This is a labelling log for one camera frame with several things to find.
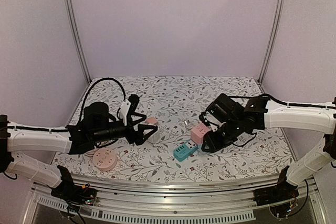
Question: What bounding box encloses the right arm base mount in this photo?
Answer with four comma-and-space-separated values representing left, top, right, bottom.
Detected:
253, 166, 299, 219

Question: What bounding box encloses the aluminium frame post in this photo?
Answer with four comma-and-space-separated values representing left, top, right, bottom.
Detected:
257, 0, 285, 86
64, 0, 91, 84

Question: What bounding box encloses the white cube socket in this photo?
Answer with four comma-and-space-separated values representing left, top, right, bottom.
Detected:
147, 132, 160, 143

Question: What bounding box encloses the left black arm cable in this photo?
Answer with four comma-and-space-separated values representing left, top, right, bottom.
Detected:
80, 77, 127, 125

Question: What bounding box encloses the aluminium front rail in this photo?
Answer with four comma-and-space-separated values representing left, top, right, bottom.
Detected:
23, 175, 328, 223

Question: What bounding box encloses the left aluminium frame post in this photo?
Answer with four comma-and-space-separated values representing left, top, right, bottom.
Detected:
64, 0, 91, 84

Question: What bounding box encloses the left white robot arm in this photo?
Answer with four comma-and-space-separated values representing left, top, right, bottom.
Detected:
1, 101, 158, 200

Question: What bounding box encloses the right aluminium frame post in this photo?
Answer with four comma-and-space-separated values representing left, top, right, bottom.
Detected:
257, 0, 285, 86

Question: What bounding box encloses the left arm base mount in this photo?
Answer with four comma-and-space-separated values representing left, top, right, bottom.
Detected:
51, 165, 97, 223

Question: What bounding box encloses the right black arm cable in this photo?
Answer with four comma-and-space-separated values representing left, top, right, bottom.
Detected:
259, 93, 336, 109

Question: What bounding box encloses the floral table mat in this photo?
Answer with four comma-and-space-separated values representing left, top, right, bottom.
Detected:
52, 77, 293, 184

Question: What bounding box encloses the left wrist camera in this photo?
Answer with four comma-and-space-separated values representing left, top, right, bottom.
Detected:
117, 94, 140, 126

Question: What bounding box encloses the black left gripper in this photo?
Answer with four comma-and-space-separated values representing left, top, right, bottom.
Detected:
92, 113, 158, 146

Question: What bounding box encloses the round pink socket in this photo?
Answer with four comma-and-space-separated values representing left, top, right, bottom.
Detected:
92, 147, 118, 172

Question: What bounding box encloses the pink cube socket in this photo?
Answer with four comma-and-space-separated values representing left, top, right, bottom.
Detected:
191, 123, 210, 145

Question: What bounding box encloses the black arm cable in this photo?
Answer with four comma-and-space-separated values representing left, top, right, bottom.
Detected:
80, 77, 127, 125
259, 93, 336, 109

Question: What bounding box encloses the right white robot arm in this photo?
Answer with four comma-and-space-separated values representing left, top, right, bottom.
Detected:
199, 93, 335, 201

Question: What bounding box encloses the teal power strip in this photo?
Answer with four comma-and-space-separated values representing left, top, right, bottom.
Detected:
173, 139, 201, 162

